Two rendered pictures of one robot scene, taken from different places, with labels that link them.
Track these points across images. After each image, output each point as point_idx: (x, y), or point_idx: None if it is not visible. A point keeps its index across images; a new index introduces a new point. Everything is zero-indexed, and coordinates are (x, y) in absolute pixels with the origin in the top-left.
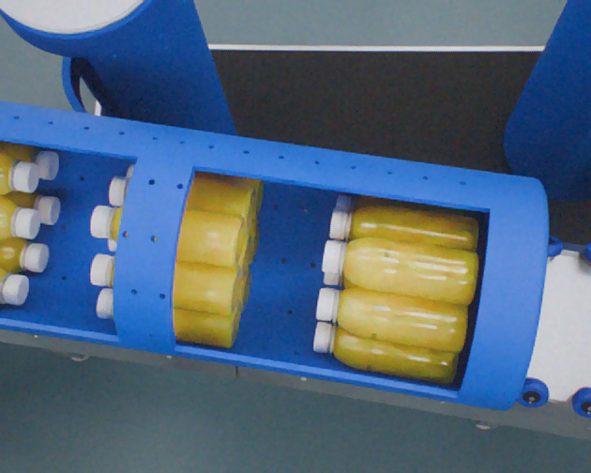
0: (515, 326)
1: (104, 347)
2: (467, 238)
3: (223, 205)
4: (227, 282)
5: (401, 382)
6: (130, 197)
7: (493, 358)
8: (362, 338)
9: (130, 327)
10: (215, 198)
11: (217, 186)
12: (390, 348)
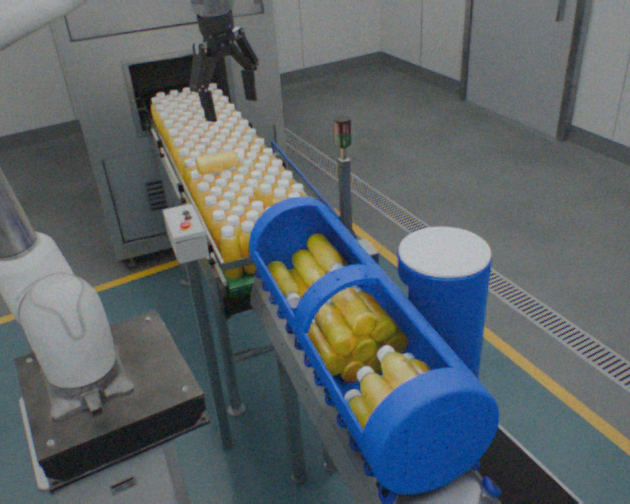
0: (407, 400)
1: (293, 368)
2: None
3: (376, 316)
4: (345, 332)
5: (352, 411)
6: (348, 266)
7: (387, 409)
8: (363, 402)
9: (301, 307)
10: (377, 312)
11: (383, 311)
12: (367, 415)
